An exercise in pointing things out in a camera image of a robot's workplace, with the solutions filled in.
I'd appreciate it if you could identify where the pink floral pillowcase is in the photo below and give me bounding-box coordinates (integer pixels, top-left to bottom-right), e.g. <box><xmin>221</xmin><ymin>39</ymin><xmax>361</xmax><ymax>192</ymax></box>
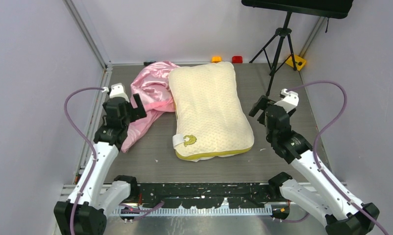
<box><xmin>121</xmin><ymin>61</ymin><xmax>179</xmax><ymax>153</ymax></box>

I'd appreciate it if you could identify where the white pillow with yellow trim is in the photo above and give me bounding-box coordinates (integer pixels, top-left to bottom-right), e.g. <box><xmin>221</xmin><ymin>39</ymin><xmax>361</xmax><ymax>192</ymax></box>
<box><xmin>169</xmin><ymin>62</ymin><xmax>254</xmax><ymax>162</ymax></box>

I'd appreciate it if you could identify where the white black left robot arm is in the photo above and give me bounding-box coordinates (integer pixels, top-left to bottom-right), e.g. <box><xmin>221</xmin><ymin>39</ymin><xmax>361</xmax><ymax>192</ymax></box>
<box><xmin>53</xmin><ymin>94</ymin><xmax>147</xmax><ymax>235</ymax></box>

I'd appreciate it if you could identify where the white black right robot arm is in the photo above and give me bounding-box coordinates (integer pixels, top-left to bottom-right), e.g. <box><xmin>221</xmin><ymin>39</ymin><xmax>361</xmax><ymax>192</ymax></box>
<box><xmin>249</xmin><ymin>94</ymin><xmax>380</xmax><ymax>235</ymax></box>

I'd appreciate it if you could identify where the red block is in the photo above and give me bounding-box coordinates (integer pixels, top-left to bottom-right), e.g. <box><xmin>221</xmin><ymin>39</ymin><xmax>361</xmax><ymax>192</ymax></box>
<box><xmin>231</xmin><ymin>55</ymin><xmax>244</xmax><ymax>64</ymax></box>

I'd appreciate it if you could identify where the orange block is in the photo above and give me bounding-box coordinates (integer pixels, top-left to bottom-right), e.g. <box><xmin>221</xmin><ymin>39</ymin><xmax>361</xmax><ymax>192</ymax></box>
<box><xmin>211</xmin><ymin>56</ymin><xmax>222</xmax><ymax>63</ymax></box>

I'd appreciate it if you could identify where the black tripod stand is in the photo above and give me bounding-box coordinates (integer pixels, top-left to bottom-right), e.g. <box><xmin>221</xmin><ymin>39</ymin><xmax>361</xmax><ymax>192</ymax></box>
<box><xmin>249</xmin><ymin>12</ymin><xmax>298</xmax><ymax>96</ymax></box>

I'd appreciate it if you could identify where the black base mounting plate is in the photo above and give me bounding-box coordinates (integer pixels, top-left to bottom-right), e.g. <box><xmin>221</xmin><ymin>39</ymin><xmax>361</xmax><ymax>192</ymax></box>
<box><xmin>122</xmin><ymin>183</ymin><xmax>289</xmax><ymax>209</ymax></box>

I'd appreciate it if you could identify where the black panel on tripod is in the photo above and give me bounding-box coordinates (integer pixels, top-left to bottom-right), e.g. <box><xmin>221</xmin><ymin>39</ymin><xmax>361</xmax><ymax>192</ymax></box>
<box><xmin>241</xmin><ymin>0</ymin><xmax>353</xmax><ymax>19</ymax></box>

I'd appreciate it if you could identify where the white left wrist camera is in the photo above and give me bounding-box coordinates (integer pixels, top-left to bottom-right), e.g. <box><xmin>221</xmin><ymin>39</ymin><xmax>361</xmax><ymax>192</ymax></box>
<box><xmin>101</xmin><ymin>83</ymin><xmax>129</xmax><ymax>102</ymax></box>

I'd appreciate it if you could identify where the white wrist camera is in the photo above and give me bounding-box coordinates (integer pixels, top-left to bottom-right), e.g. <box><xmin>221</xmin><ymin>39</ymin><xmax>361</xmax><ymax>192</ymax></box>
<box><xmin>275</xmin><ymin>89</ymin><xmax>299</xmax><ymax>113</ymax></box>
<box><xmin>101</xmin><ymin>83</ymin><xmax>129</xmax><ymax>102</ymax></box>

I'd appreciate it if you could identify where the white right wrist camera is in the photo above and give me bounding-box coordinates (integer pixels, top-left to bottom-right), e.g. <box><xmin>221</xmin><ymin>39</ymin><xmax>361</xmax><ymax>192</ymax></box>
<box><xmin>275</xmin><ymin>89</ymin><xmax>299</xmax><ymax>113</ymax></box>

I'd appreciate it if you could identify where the small black wall device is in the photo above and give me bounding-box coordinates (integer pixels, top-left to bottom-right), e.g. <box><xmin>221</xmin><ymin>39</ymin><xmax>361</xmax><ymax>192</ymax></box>
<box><xmin>143</xmin><ymin>61</ymin><xmax>155</xmax><ymax>67</ymax></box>

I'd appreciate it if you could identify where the yellow corner bracket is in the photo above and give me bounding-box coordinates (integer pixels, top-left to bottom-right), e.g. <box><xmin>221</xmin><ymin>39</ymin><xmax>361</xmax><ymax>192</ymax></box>
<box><xmin>285</xmin><ymin>55</ymin><xmax>307</xmax><ymax>71</ymax></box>

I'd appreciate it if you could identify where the aluminium frame rail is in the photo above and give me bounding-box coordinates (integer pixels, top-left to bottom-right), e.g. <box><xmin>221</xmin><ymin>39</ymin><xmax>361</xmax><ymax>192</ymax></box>
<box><xmin>57</xmin><ymin>184</ymin><xmax>353</xmax><ymax>217</ymax></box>

